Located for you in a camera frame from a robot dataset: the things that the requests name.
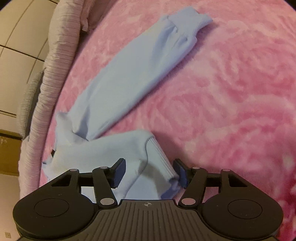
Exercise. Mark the white wardrobe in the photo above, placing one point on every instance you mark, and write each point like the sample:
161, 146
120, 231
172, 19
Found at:
24, 47

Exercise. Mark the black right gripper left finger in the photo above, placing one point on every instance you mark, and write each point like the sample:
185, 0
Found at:
102, 179

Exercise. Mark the striped lilac duvet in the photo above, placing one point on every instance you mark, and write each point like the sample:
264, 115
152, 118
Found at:
69, 19

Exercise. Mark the pink rose blanket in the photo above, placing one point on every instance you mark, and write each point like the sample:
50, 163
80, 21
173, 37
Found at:
229, 104

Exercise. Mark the brown wooden door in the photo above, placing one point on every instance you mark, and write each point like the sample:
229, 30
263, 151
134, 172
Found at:
10, 149

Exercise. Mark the grey textured pillow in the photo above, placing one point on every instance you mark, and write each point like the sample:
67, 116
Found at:
27, 105

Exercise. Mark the light blue sweatshirt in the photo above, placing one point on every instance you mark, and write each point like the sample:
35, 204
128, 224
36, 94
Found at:
137, 69

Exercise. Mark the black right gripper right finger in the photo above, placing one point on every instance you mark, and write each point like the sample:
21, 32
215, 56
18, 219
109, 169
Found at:
195, 180

